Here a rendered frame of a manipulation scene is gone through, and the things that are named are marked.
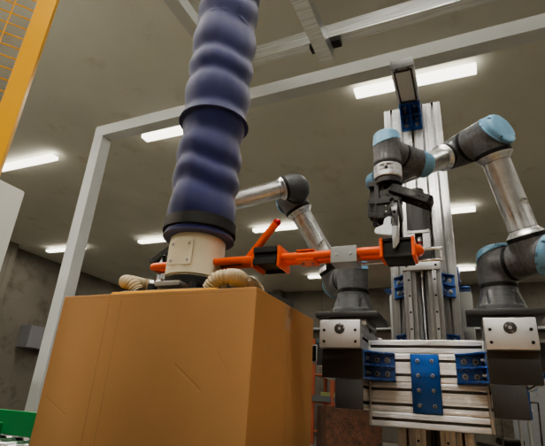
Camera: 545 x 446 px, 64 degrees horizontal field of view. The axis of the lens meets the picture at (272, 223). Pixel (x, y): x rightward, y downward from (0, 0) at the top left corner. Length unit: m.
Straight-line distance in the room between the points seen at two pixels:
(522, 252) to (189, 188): 1.04
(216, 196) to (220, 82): 0.41
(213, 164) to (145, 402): 0.70
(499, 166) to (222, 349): 1.06
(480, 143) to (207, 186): 0.90
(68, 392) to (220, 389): 0.44
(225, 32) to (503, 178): 1.06
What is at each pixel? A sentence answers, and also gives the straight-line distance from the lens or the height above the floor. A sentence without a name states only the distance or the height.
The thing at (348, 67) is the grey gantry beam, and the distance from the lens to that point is 3.66.
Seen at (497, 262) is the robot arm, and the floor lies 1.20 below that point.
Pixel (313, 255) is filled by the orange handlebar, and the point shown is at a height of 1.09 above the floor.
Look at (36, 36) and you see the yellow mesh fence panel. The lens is 1.63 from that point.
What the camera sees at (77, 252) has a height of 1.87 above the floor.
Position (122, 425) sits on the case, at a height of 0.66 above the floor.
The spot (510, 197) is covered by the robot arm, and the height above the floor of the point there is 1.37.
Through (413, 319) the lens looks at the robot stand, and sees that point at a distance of 1.70.
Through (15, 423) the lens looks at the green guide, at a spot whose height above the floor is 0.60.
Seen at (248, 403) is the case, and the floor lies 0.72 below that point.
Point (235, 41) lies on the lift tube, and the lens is 1.67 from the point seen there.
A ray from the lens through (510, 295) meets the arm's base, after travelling 1.61.
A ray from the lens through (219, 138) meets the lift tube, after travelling 1.43.
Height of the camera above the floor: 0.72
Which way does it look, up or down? 22 degrees up
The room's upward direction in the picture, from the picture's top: 4 degrees clockwise
